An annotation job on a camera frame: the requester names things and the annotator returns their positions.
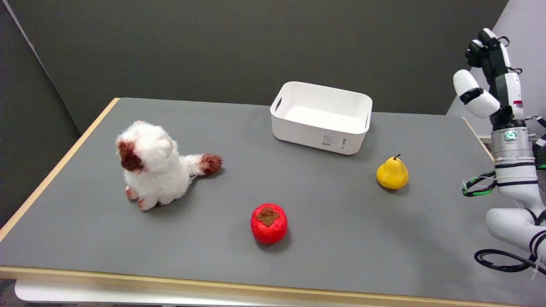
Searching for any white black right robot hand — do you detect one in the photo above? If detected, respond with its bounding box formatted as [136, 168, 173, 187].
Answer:
[453, 28, 526, 128]

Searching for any white brown plush cat toy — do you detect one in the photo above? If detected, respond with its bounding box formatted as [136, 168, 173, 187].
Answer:
[116, 120, 223, 211]

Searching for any yellow toy pear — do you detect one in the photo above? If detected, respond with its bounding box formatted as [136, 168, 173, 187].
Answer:
[376, 154, 409, 190]

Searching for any red toy persimmon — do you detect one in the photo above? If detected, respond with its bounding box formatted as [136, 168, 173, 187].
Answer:
[250, 203, 288, 245]

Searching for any white plastic storage bin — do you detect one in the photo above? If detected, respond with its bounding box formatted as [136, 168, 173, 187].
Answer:
[270, 81, 373, 156]

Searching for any grey table mat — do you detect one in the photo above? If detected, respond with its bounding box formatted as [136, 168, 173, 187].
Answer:
[0, 98, 546, 307]

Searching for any green black robot cable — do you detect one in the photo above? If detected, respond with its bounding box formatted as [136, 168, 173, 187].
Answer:
[462, 171, 498, 197]

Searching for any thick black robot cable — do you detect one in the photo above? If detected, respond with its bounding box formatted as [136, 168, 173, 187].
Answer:
[474, 249, 543, 273]

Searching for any white table frame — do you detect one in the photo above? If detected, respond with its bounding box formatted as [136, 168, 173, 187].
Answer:
[15, 279, 308, 307]

